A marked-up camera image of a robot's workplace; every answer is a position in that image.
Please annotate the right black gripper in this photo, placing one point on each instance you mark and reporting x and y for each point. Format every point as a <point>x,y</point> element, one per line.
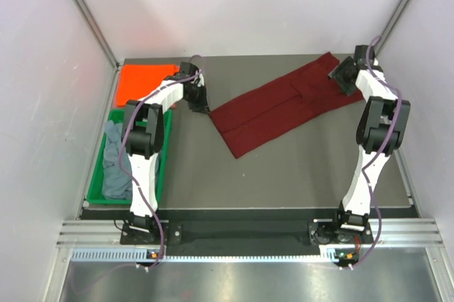
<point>337,74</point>

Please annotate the folded orange t-shirt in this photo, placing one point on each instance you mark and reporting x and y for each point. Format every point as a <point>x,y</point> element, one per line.
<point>138,82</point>

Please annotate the slotted grey cable duct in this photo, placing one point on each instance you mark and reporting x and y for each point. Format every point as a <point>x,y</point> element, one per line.
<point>144,255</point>

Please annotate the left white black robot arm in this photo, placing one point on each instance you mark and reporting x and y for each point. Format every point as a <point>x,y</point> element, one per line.
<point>143,138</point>

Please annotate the dark red t-shirt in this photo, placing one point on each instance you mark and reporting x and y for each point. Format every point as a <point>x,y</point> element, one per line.
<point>277,107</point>

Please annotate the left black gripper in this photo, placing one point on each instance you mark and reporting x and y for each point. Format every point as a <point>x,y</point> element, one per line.
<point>201,105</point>

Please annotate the aluminium corner post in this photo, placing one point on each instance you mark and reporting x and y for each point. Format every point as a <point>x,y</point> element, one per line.
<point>93,26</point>
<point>391,24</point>

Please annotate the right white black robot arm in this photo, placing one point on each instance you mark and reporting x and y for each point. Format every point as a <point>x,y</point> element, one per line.
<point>380,132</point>

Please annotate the aluminium front rail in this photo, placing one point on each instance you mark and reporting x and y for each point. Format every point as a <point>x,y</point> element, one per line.
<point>390,232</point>

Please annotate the right aluminium corner post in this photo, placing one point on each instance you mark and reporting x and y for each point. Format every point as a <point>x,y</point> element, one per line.
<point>391,24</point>

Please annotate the left aluminium corner post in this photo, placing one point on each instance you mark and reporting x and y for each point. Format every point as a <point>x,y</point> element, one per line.
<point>93,26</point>

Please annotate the crumpled grey-blue t-shirt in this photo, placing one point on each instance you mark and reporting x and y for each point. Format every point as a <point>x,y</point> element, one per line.
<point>117,184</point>

